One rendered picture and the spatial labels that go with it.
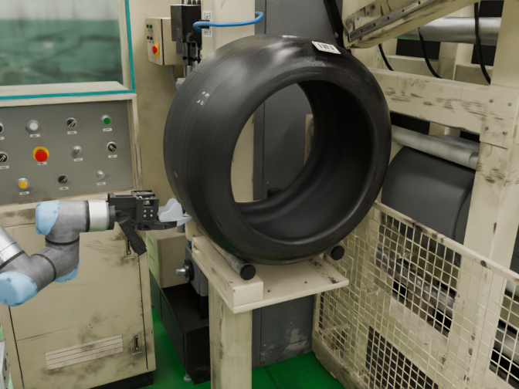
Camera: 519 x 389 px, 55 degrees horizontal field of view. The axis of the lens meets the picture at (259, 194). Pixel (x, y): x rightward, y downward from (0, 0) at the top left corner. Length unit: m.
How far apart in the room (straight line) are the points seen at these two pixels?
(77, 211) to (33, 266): 0.15
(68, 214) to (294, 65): 0.61
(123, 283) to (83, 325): 0.22
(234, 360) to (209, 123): 1.09
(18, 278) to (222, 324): 0.90
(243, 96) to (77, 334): 1.32
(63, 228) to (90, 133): 0.74
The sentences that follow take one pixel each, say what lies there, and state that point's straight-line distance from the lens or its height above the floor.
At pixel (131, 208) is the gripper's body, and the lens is 1.23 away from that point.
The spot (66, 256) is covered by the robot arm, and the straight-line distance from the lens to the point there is 1.23.
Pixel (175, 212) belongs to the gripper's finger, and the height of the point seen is 1.07.
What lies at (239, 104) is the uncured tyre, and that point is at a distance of 1.13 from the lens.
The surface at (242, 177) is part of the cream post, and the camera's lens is 1.64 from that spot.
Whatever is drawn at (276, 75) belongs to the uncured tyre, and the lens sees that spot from 1.15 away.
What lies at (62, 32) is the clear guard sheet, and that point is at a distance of 1.82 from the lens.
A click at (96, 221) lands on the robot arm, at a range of 1.20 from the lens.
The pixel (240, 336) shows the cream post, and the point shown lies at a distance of 1.92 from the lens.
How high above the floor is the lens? 1.54
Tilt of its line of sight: 20 degrees down
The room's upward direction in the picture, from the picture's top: 1 degrees clockwise
